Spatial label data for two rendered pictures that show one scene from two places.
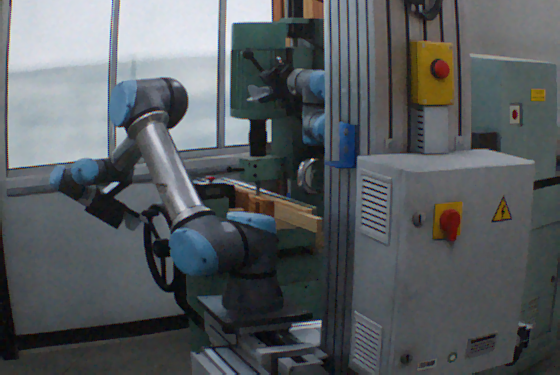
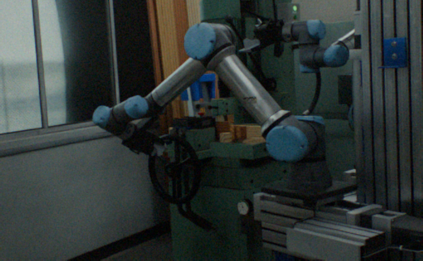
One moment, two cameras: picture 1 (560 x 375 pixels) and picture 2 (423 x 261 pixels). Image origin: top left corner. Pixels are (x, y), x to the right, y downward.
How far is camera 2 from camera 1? 104 cm
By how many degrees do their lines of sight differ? 18
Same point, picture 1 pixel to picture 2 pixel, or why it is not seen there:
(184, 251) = (284, 142)
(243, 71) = not seen: hidden behind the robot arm
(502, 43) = not seen: hidden behind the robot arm
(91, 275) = (34, 225)
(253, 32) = (223, 5)
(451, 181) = not seen: outside the picture
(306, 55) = (252, 23)
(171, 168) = (255, 85)
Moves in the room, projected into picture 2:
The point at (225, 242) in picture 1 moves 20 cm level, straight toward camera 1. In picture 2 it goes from (308, 133) to (347, 139)
